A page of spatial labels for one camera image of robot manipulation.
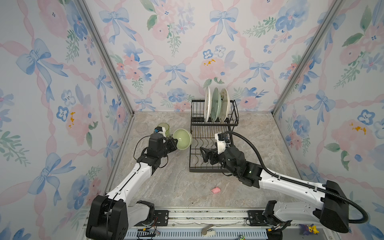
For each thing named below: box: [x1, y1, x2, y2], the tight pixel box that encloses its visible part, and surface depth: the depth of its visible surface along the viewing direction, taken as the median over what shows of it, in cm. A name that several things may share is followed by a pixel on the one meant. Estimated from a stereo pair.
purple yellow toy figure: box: [299, 223, 320, 236], surface depth 71 cm
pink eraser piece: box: [211, 187, 221, 194], surface depth 83 cm
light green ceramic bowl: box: [172, 128, 193, 150], surface depth 83 cm
